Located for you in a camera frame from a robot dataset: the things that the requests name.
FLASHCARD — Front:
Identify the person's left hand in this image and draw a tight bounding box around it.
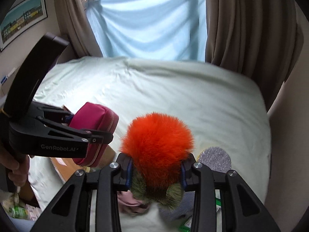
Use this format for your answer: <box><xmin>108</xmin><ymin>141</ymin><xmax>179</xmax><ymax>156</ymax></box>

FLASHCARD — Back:
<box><xmin>1</xmin><ymin>148</ymin><xmax>30</xmax><ymax>187</ymax></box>

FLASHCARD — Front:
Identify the pink cloth garment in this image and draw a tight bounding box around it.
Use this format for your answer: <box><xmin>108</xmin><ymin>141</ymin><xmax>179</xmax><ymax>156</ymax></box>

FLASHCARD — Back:
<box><xmin>117</xmin><ymin>191</ymin><xmax>149</xmax><ymax>216</ymax></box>

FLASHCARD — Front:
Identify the brown cardboard box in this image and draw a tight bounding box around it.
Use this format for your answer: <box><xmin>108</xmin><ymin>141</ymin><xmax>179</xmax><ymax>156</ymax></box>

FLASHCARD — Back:
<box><xmin>19</xmin><ymin>156</ymin><xmax>82</xmax><ymax>210</ymax></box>

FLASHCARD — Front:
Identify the light blue window cloth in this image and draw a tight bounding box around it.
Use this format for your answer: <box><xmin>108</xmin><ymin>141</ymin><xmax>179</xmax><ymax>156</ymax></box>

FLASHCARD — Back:
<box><xmin>86</xmin><ymin>0</ymin><xmax>207</xmax><ymax>62</ymax></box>

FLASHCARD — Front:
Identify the orange fluffy plush toy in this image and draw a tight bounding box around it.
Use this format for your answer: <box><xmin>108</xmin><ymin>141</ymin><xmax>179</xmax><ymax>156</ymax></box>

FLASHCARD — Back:
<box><xmin>121</xmin><ymin>112</ymin><xmax>194</xmax><ymax>210</ymax></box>

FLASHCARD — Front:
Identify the pink leather zip pouch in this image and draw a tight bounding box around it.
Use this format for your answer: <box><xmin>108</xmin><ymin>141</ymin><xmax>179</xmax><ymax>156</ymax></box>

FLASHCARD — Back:
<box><xmin>69</xmin><ymin>102</ymin><xmax>119</xmax><ymax>168</ymax></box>

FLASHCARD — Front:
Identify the beige left curtain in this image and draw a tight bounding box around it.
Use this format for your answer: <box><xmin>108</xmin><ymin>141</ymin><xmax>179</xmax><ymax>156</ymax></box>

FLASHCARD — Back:
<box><xmin>54</xmin><ymin>0</ymin><xmax>103</xmax><ymax>58</ymax></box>

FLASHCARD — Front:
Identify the green wet wipes pack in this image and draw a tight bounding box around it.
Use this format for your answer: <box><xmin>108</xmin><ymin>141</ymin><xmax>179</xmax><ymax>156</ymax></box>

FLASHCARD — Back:
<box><xmin>179</xmin><ymin>186</ymin><xmax>221</xmax><ymax>231</ymax></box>

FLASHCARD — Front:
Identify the grey fluffy plush item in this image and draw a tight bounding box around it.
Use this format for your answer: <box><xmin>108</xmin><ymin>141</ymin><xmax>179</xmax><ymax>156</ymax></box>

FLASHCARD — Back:
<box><xmin>159</xmin><ymin>192</ymin><xmax>195</xmax><ymax>222</ymax></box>

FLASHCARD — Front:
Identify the framed city picture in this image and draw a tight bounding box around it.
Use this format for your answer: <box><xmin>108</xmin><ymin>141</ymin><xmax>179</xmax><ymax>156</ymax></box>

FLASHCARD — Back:
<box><xmin>1</xmin><ymin>0</ymin><xmax>48</xmax><ymax>52</ymax></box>

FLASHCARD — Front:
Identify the light green bed sheet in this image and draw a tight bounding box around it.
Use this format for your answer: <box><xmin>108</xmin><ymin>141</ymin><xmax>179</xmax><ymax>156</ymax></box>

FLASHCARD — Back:
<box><xmin>27</xmin><ymin>55</ymin><xmax>272</xmax><ymax>232</ymax></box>

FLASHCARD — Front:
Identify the yellow grey round sponge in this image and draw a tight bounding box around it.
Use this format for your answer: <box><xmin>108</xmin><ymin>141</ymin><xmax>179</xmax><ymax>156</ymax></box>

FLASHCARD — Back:
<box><xmin>197</xmin><ymin>147</ymin><xmax>232</xmax><ymax>173</ymax></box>

